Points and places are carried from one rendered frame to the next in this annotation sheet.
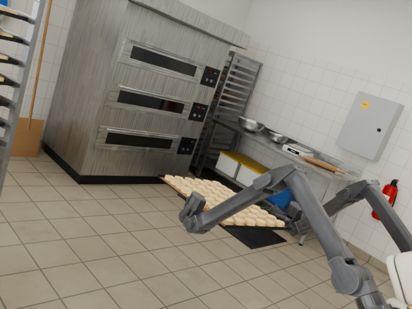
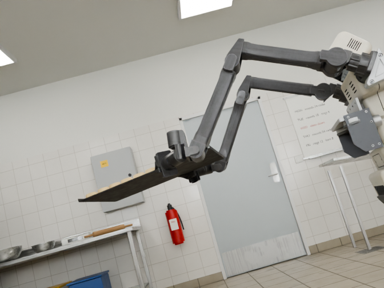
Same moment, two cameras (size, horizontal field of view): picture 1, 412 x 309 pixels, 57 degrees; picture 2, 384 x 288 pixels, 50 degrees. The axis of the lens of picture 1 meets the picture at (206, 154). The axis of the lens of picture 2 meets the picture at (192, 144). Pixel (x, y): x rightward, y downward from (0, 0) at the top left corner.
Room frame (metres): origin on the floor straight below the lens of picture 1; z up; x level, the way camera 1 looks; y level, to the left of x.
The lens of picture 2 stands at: (0.27, 0.98, 0.73)
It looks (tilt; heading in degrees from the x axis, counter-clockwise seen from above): 11 degrees up; 317
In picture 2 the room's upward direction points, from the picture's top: 16 degrees counter-clockwise
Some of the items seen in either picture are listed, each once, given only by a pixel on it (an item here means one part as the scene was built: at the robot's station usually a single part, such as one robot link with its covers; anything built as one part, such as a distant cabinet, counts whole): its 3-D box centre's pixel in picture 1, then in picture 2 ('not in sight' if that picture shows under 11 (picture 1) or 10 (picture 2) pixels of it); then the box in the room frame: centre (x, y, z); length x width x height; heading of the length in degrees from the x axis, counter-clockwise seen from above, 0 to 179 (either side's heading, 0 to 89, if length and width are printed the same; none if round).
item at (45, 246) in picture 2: (276, 138); (44, 247); (5.12, -0.83, 0.93); 0.27 x 0.27 x 0.10
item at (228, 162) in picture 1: (236, 165); not in sight; (5.30, -0.46, 0.36); 0.46 x 0.38 x 0.26; 138
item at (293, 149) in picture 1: (298, 151); (77, 238); (4.74, -1.07, 0.92); 0.32 x 0.30 x 0.09; 147
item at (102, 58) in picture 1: (143, 92); not in sight; (4.39, 0.92, 1.00); 1.56 x 1.20 x 2.01; 140
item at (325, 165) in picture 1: (320, 164); (108, 230); (4.43, -1.30, 0.91); 0.56 x 0.06 x 0.06; 78
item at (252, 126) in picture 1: (250, 125); (4, 256); (5.29, -0.44, 0.95); 0.39 x 0.39 x 0.14
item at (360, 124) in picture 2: not in sight; (357, 128); (1.07, -0.69, 0.93); 0.28 x 0.16 x 0.22; 128
